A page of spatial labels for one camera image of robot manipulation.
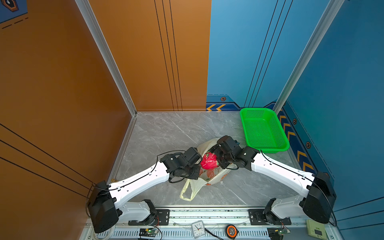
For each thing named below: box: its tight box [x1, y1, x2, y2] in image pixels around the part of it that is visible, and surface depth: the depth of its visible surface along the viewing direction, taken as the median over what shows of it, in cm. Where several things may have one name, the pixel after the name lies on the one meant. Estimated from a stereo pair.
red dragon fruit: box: [200, 152, 219, 170], surface depth 74 cm
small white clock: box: [191, 220, 206, 239], surface depth 71 cm
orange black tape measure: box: [226, 224, 240, 240], surface depth 68 cm
